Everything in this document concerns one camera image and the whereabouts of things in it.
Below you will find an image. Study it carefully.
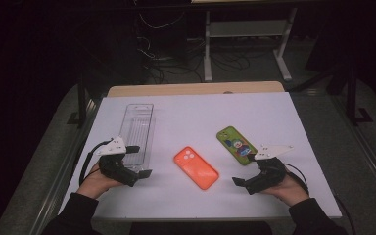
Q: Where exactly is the right hand-held gripper black cable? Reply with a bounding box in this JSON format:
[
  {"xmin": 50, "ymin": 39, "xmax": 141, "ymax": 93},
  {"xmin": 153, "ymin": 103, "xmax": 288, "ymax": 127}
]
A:
[{"xmin": 282, "ymin": 162, "xmax": 356, "ymax": 235}]

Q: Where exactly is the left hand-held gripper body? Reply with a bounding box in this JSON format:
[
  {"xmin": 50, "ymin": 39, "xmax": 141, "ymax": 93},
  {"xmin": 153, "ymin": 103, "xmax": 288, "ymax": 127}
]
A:
[{"xmin": 96, "ymin": 136, "xmax": 140, "ymax": 188}]

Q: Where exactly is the white metal desk frame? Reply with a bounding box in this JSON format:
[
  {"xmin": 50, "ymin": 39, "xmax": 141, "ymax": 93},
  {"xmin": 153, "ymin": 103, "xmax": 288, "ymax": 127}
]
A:
[{"xmin": 204, "ymin": 7, "xmax": 298, "ymax": 82}]

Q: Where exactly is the green phone case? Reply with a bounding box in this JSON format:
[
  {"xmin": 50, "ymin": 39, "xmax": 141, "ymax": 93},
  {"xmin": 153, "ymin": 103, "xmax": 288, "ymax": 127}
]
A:
[{"xmin": 215, "ymin": 125, "xmax": 259, "ymax": 166}]

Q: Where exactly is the tangle of floor cables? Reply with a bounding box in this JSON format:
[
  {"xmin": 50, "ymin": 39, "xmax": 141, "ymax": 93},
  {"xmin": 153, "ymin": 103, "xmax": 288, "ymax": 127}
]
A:
[{"xmin": 136, "ymin": 38, "xmax": 275, "ymax": 83}]

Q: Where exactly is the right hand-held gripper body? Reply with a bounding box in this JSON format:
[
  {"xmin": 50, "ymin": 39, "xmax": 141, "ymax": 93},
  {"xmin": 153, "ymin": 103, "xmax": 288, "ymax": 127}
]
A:
[{"xmin": 244, "ymin": 144, "xmax": 295, "ymax": 196}]

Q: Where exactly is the clear plastic rack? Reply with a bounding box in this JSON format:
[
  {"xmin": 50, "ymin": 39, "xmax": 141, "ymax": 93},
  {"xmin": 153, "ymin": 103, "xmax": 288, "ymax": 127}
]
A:
[{"xmin": 118, "ymin": 103, "xmax": 157, "ymax": 174}]

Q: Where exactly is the person's left hand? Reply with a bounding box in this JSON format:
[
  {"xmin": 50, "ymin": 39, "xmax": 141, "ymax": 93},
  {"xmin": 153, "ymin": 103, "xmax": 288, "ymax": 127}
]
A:
[{"xmin": 76, "ymin": 162, "xmax": 125, "ymax": 200}]

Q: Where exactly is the person's right hand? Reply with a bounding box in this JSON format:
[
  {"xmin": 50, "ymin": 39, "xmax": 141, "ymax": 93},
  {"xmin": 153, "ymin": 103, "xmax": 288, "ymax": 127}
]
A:
[{"xmin": 260, "ymin": 164, "xmax": 310, "ymax": 208}]

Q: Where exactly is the black metal stand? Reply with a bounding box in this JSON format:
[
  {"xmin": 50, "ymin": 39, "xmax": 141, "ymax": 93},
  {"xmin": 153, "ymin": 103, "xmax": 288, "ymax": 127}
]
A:
[
  {"xmin": 346, "ymin": 65, "xmax": 375, "ymax": 126},
  {"xmin": 67, "ymin": 77, "xmax": 89, "ymax": 126}
]

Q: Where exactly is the orange phone case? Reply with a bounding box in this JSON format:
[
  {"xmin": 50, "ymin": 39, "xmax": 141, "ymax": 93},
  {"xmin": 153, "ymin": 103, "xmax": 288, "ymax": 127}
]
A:
[{"xmin": 173, "ymin": 146, "xmax": 220, "ymax": 191}]

